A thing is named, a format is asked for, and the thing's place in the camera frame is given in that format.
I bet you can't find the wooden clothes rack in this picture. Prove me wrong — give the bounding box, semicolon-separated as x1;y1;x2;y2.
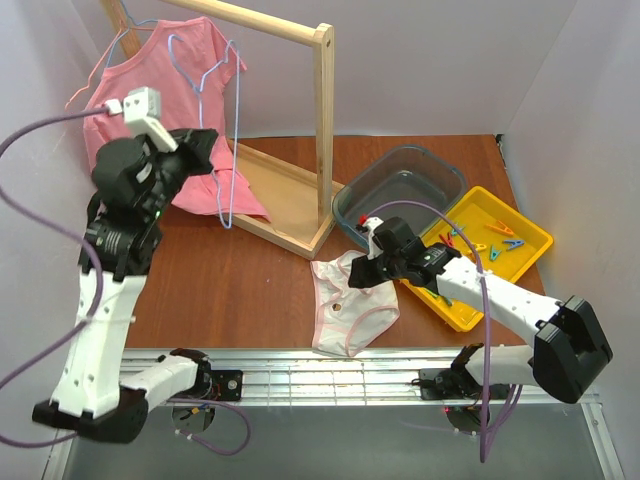
126;1;337;259

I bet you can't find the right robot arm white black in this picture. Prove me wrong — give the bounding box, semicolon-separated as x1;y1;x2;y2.
348;217;613;404

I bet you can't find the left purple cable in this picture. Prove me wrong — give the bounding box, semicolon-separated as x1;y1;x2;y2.
0;102;124;447

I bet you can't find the blue clothespin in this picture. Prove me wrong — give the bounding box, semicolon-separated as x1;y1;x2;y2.
503;238;525;251

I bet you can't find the aluminium mounting rail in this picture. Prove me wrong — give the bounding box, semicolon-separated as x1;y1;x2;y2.
119;347;601;409

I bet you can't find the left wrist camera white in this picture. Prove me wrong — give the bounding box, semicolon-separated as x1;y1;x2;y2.
104;87;178;153

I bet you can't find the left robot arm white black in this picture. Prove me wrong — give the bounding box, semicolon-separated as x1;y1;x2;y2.
32;129;218;444

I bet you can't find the teal transparent plastic tub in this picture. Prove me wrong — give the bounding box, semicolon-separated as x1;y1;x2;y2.
332;144;467;248

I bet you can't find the pink t-shirt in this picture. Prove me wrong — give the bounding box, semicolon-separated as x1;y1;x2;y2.
86;17;270;220

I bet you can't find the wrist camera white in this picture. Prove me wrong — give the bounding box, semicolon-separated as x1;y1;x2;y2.
104;87;178;153
356;215;384;259

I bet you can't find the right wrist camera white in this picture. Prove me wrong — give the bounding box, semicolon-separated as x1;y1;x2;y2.
356;215;384;259

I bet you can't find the yellow plastic tray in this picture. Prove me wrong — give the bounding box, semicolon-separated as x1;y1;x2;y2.
404;186;553;332

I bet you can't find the orange clothespin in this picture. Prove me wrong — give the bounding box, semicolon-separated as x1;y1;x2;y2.
485;221;514;237

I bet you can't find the white pink-trimmed underwear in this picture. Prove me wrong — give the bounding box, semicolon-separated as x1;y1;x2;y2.
310;250;400;357

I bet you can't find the green clothespin in tray front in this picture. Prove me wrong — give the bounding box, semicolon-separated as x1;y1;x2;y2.
426;289;453;307

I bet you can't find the red clothespin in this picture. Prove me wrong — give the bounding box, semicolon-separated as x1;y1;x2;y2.
439;232;455;248

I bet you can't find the pink wire hanger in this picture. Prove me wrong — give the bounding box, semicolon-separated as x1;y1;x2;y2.
64;13;158;112

